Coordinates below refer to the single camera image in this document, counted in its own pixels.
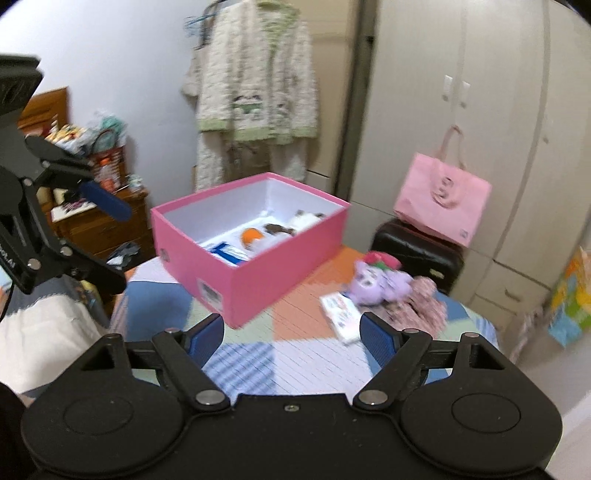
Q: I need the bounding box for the white and blue quilt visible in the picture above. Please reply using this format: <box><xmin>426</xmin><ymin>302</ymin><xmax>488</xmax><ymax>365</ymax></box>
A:
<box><xmin>0</xmin><ymin>277</ymin><xmax>112</xmax><ymax>398</ymax></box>

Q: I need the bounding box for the pink cardboard box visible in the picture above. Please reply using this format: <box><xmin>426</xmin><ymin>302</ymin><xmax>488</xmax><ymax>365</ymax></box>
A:
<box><xmin>151</xmin><ymin>172</ymin><xmax>352</xmax><ymax>329</ymax></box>

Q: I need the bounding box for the blue wet wipes pack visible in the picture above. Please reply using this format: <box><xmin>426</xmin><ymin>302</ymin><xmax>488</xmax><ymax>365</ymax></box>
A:
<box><xmin>205</xmin><ymin>240</ymin><xmax>252</xmax><ymax>266</ymax></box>

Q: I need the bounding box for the black clothes rack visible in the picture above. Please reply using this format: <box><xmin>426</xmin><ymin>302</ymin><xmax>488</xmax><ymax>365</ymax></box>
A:
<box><xmin>336</xmin><ymin>0</ymin><xmax>377</xmax><ymax>204</ymax></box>

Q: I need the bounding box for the pile of snack packets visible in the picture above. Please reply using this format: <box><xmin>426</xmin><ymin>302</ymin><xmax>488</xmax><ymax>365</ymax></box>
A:
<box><xmin>44</xmin><ymin>122</ymin><xmax>93</xmax><ymax>153</ymax></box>

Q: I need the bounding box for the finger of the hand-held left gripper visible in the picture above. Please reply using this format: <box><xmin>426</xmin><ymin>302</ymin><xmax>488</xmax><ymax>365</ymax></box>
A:
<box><xmin>28</xmin><ymin>234</ymin><xmax>129</xmax><ymax>295</ymax></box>
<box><xmin>23</xmin><ymin>135</ymin><xmax>134</xmax><ymax>223</ymax></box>

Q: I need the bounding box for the white guinea pig plush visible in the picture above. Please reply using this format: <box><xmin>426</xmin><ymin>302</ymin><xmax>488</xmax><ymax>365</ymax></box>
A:
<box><xmin>263</xmin><ymin>209</ymin><xmax>326</xmax><ymax>241</ymax></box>

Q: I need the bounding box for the colourful paper gift bag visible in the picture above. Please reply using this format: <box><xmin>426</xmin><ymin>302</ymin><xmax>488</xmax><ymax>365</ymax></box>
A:
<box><xmin>548</xmin><ymin>247</ymin><xmax>591</xmax><ymax>349</ymax></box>

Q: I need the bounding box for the pink tote bag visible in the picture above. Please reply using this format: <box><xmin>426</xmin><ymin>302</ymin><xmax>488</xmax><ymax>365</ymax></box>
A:
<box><xmin>393</xmin><ymin>124</ymin><xmax>492</xmax><ymax>247</ymax></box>

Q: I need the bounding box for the white plastic bag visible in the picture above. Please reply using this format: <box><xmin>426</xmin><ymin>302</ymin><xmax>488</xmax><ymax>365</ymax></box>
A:
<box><xmin>510</xmin><ymin>309</ymin><xmax>543</xmax><ymax>365</ymax></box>

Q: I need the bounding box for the purple plush toy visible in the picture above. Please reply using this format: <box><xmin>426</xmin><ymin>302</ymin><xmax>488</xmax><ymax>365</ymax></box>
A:
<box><xmin>347</xmin><ymin>261</ymin><xmax>411</xmax><ymax>308</ymax></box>

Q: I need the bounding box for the red patterned bag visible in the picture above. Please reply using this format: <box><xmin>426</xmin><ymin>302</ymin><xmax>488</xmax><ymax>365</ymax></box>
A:
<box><xmin>90</xmin><ymin>129</ymin><xmax>127</xmax><ymax>192</ymax></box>

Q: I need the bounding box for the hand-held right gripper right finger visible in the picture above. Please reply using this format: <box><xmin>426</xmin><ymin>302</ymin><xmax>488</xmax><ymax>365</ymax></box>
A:
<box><xmin>353</xmin><ymin>311</ymin><xmax>509</xmax><ymax>411</ymax></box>

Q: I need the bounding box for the cream fluffy robe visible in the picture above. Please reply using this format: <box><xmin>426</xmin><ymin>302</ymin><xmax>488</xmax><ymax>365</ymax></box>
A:
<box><xmin>181</xmin><ymin>0</ymin><xmax>319</xmax><ymax>192</ymax></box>

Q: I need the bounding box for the pink floral scrunchie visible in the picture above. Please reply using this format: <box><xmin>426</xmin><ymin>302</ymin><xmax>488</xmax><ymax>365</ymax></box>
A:
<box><xmin>385</xmin><ymin>277</ymin><xmax>448</xmax><ymax>330</ymax></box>

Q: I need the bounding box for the beige wooden wardrobe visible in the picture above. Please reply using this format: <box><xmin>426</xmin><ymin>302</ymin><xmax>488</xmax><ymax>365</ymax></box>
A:
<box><xmin>335</xmin><ymin>0</ymin><xmax>591</xmax><ymax>342</ymax></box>

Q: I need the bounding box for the black suitcase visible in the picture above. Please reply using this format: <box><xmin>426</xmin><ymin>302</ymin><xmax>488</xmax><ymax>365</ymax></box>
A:
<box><xmin>372</xmin><ymin>219</ymin><xmax>465</xmax><ymax>296</ymax></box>

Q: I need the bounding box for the wooden nightstand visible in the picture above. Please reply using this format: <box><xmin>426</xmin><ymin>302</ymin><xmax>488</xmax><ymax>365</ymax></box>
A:
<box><xmin>18</xmin><ymin>88</ymin><xmax>151</xmax><ymax>305</ymax></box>

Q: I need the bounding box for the small white tissue packet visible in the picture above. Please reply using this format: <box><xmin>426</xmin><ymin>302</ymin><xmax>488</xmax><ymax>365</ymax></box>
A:
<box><xmin>320</xmin><ymin>292</ymin><xmax>365</xmax><ymax>348</ymax></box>

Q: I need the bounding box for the red strawberry plush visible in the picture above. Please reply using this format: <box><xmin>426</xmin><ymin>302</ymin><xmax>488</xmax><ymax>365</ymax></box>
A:
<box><xmin>365</xmin><ymin>251</ymin><xmax>402</xmax><ymax>271</ymax></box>

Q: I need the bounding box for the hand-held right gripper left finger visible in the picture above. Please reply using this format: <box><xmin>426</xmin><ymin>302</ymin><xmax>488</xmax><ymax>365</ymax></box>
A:
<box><xmin>81</xmin><ymin>313</ymin><xmax>232</xmax><ymax>413</ymax></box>

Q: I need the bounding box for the patchwork knitted blanket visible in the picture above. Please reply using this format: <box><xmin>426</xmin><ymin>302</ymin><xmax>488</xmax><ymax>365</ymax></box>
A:
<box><xmin>108</xmin><ymin>244</ymin><xmax>502</xmax><ymax>398</ymax></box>

